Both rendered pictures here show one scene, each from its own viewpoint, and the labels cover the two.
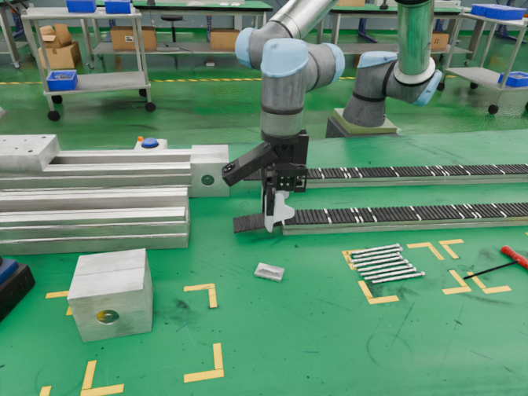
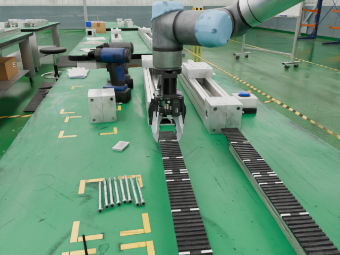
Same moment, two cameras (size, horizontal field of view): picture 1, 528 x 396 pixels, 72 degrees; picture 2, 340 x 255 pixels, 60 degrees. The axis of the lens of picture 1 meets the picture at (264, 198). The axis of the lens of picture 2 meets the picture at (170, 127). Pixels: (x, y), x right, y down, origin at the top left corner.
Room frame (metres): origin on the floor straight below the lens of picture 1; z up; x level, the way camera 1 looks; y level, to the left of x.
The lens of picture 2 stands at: (0.66, -0.78, 1.15)
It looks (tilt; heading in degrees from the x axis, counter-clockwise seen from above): 22 degrees down; 91
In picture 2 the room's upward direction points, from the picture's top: straight up
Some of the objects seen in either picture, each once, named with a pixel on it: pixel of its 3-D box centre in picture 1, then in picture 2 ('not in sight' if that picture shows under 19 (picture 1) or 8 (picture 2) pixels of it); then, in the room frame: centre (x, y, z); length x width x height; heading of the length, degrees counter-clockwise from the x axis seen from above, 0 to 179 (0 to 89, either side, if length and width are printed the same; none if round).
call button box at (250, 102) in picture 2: (151, 155); (241, 102); (0.91, 0.32, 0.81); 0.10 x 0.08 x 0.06; 7
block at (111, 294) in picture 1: (116, 287); (105, 104); (0.41, 0.23, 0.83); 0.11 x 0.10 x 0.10; 14
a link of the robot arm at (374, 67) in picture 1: (376, 72); not in sight; (1.27, -0.36, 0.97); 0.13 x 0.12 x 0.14; 51
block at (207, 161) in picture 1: (210, 168); (225, 114); (0.82, 0.14, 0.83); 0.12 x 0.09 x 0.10; 7
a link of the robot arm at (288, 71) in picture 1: (284, 75); (168, 26); (0.64, -0.03, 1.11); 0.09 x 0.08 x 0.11; 141
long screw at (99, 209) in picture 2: (397, 277); (100, 196); (0.50, -0.26, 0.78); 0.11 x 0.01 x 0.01; 104
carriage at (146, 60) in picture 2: not in sight; (152, 64); (0.53, 0.80, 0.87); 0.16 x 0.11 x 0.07; 97
